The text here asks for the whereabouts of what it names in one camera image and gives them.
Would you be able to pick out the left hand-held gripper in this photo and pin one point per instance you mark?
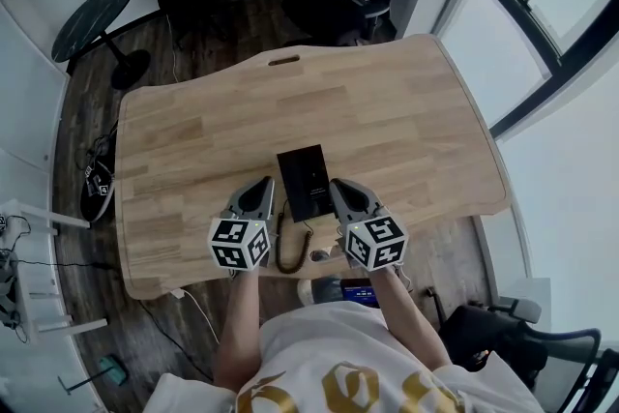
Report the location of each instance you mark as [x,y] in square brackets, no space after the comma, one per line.
[237,242]

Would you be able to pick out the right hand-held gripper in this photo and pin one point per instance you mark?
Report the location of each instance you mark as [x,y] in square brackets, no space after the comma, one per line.
[379,242]

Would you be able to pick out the black telephone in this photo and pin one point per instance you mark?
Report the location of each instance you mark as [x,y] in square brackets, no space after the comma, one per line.
[305,181]

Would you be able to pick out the person's left forearm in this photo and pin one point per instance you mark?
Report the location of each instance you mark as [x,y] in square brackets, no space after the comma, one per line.
[239,329]

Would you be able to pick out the person's right forearm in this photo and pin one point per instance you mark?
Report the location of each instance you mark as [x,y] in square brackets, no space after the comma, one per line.
[406,324]

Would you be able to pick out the dark device with blue screen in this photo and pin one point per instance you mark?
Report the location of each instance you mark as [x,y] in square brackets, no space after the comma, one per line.
[359,294]

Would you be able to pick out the person's jeans leg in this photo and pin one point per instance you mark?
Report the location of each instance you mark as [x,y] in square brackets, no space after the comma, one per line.
[326,289]

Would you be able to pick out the person's white shoe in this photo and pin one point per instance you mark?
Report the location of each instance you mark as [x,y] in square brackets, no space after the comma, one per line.
[304,292]

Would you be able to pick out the white shirt with gold print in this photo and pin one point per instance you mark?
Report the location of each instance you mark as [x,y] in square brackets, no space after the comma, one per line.
[338,353]

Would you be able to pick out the light wooden table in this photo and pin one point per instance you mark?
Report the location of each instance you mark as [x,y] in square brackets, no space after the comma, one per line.
[314,111]

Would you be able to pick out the black device with printed tags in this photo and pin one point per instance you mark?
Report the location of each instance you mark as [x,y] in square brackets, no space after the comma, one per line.
[99,193]

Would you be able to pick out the black chair with grey armrest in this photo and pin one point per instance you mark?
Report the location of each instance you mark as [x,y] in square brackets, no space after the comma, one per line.
[508,348]

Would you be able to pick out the green floor object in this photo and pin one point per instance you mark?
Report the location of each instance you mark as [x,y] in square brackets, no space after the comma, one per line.
[113,369]

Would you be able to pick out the white metal rack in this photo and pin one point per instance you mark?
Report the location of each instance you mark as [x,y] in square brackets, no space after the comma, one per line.
[38,285]

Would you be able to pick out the round black marble side table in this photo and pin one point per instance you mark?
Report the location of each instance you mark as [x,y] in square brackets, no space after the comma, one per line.
[92,19]

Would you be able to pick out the black window frame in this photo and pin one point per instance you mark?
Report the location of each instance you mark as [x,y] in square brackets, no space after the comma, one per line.
[541,17]

